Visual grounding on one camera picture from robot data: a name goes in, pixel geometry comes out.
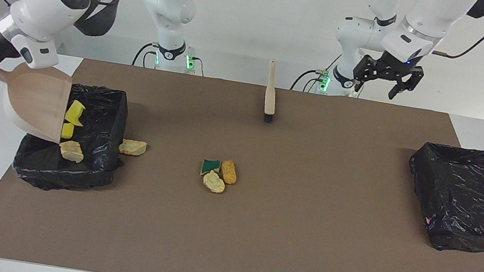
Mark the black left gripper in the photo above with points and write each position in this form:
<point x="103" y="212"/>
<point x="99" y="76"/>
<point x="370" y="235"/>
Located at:
<point x="391" y="67"/>

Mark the beige plastic dustpan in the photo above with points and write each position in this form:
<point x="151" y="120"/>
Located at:
<point x="36" y="100"/>

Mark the all yellow sponge piece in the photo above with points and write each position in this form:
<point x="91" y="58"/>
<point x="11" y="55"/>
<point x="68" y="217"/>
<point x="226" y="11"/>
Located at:
<point x="75" y="112"/>

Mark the green and yellow sponge piece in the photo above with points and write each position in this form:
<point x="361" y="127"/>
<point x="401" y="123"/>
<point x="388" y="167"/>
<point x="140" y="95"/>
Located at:
<point x="67" y="131"/>

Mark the beige hand brush black bristles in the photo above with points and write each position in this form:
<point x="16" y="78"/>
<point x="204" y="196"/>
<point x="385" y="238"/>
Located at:
<point x="271" y="97"/>

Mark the pale foam piece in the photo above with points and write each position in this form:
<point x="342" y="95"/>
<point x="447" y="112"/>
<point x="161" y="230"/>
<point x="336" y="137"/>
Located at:
<point x="214" y="182"/>
<point x="71" y="152"/>
<point x="132" y="147"/>

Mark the brown cork-like lump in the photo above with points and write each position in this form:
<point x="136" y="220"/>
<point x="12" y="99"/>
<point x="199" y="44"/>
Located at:
<point x="229" y="172"/>

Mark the small green sponge piece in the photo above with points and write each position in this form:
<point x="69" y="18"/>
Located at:
<point x="210" y="166"/>

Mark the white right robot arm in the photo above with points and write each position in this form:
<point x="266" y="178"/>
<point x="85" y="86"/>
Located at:
<point x="45" y="10"/>

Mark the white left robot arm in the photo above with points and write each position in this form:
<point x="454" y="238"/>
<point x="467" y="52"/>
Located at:
<point x="411" y="31"/>

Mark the bin lined with black bag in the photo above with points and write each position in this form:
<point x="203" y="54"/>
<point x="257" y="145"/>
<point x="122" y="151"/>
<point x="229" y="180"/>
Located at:
<point x="95" y="152"/>
<point x="467" y="198"/>

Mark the brown table mat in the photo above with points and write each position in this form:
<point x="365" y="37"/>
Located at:
<point x="253" y="253"/>

